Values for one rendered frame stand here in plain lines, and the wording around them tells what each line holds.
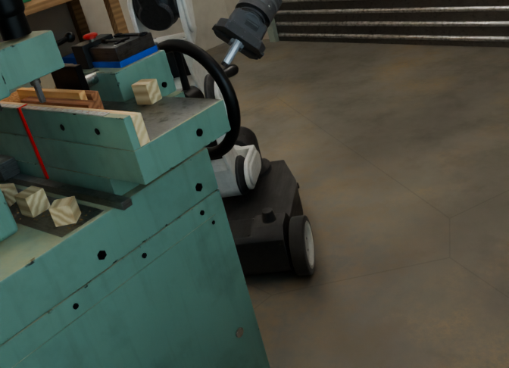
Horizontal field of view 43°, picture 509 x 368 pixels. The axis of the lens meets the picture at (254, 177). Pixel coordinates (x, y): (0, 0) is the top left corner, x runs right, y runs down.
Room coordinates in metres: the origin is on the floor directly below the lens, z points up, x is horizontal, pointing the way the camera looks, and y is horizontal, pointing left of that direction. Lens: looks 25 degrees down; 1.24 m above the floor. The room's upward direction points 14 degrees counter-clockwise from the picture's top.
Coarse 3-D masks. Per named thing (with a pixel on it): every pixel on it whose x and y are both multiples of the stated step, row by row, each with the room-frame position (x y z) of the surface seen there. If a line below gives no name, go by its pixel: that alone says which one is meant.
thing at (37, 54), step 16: (32, 32) 1.21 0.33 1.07; (48, 32) 1.17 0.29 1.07; (0, 48) 1.11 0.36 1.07; (16, 48) 1.12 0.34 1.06; (32, 48) 1.14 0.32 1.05; (48, 48) 1.16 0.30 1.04; (0, 64) 1.10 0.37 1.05; (16, 64) 1.12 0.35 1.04; (32, 64) 1.14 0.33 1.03; (48, 64) 1.16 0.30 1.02; (16, 80) 1.11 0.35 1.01; (32, 80) 1.13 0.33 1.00
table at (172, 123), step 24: (168, 96) 1.28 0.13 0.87; (144, 120) 1.06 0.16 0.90; (168, 120) 1.03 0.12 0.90; (192, 120) 1.02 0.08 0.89; (216, 120) 1.05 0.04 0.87; (0, 144) 1.24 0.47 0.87; (24, 144) 1.17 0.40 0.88; (48, 144) 1.10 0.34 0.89; (72, 144) 1.05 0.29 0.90; (168, 144) 0.97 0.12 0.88; (192, 144) 1.01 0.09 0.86; (72, 168) 1.07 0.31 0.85; (96, 168) 1.01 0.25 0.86; (120, 168) 0.96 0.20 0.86; (144, 168) 0.93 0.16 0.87; (168, 168) 0.96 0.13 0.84
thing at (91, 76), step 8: (64, 64) 1.23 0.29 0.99; (72, 64) 1.21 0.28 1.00; (80, 64) 1.19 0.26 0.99; (56, 72) 1.23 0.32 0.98; (64, 72) 1.21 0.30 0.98; (72, 72) 1.19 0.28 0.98; (80, 72) 1.19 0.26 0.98; (56, 80) 1.24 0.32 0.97; (64, 80) 1.22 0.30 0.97; (72, 80) 1.20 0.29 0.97; (80, 80) 1.19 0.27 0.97; (88, 80) 1.23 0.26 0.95; (96, 80) 1.25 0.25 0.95; (64, 88) 1.23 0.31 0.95; (72, 88) 1.21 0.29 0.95; (80, 88) 1.19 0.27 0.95; (88, 88) 1.19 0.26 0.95
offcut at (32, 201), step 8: (24, 192) 1.03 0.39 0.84; (32, 192) 1.02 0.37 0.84; (40, 192) 1.03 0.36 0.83; (16, 200) 1.03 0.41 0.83; (24, 200) 1.01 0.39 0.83; (32, 200) 1.01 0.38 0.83; (40, 200) 1.02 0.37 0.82; (24, 208) 1.02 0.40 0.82; (32, 208) 1.01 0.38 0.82; (40, 208) 1.02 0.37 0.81; (32, 216) 1.01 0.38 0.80
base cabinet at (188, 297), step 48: (192, 240) 1.05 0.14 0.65; (96, 288) 0.91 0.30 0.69; (144, 288) 0.96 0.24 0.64; (192, 288) 1.03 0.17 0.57; (240, 288) 1.11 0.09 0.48; (48, 336) 0.84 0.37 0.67; (96, 336) 0.88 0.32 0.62; (144, 336) 0.94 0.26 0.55; (192, 336) 1.01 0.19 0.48; (240, 336) 1.08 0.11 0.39
